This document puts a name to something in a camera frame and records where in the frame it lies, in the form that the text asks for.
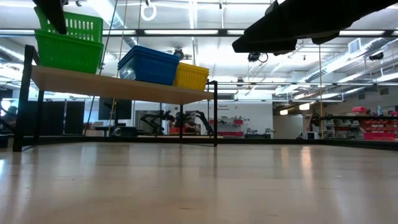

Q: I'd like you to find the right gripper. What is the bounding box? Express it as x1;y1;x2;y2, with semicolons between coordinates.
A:
231;0;398;54

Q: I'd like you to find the green plastic basket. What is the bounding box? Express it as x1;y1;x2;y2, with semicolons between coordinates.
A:
35;34;104;75
33;6;104;44
34;30;105;50

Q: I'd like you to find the wooden shelf with black legs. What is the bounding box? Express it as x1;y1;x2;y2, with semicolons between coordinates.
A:
12;44;218;153

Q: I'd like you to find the grey ceiling vent box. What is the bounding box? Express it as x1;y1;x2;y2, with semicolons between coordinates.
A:
348;37;362;55

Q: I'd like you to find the black partition panel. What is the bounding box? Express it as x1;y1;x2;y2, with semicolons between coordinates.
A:
26;100;85;136

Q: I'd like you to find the red and white storage rack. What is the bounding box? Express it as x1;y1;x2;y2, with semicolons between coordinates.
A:
214;116;246;138

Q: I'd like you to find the person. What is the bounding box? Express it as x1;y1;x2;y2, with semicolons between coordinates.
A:
175;111;201;134
0;105;19;133

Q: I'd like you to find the black screen panel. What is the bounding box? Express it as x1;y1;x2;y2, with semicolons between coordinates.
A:
98;97;133;121

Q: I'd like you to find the rack of red bins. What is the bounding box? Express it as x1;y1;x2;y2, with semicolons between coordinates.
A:
310;105;398;141

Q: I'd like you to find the black overhead camera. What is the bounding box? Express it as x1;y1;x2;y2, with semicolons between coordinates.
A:
247;51;269;63

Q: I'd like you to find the silver ventilation duct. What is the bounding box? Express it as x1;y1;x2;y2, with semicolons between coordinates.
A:
306;37;398;83
90;0;150;55

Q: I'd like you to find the long thin black cable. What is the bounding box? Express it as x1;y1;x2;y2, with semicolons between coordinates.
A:
83;0;119;136

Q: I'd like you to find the thin yellowish hanging rope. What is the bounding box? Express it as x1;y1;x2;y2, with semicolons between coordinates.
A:
317;45;325;139

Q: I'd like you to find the black overhead frame bar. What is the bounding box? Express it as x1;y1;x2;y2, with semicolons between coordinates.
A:
0;28;398;38

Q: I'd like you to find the white hanging ring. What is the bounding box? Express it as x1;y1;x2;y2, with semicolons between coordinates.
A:
140;0;157;22

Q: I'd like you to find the black aluminium table frame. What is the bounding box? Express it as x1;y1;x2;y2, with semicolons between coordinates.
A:
0;136;398;152

